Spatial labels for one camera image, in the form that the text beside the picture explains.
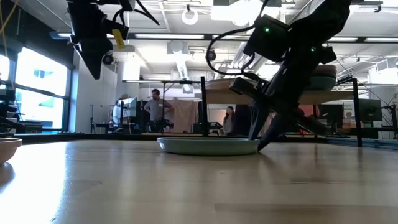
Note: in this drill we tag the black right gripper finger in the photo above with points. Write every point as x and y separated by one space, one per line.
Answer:
276 130
258 118

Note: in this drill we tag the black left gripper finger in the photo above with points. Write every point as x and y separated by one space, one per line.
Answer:
94 62

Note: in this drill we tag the blue plate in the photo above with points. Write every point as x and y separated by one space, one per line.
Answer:
325 84

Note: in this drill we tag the sage green plate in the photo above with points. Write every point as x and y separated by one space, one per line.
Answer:
202 147

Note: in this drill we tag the brown plate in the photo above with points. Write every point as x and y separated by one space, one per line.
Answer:
7 149

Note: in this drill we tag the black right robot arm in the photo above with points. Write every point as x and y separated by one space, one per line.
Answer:
326 18

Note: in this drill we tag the wooden shelf with black legs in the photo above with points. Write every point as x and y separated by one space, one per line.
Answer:
224 97

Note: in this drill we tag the black round ceiling speaker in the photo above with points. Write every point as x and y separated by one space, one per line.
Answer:
108 59
212 55

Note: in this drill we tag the orange hanging cloth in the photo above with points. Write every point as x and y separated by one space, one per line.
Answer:
311 110

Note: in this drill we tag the person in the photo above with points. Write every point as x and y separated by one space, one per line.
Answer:
119 113
157 109
228 123

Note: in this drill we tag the black monitor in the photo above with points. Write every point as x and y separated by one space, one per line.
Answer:
331 115
370 110

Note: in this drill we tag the large bright window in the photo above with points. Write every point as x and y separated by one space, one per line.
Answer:
40 77

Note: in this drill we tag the desk monitor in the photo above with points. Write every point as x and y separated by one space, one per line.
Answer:
129 107

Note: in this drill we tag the beige hanging cloth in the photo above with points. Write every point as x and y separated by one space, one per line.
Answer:
185 115

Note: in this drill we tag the black desk equipment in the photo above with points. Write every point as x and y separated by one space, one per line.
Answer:
28 127

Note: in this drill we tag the round white pendant lamp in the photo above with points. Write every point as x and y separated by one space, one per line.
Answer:
186 21

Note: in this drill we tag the black aluminium frame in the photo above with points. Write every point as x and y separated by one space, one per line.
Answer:
373 143
124 137

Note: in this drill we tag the white ventilation duct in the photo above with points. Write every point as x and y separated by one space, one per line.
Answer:
182 65

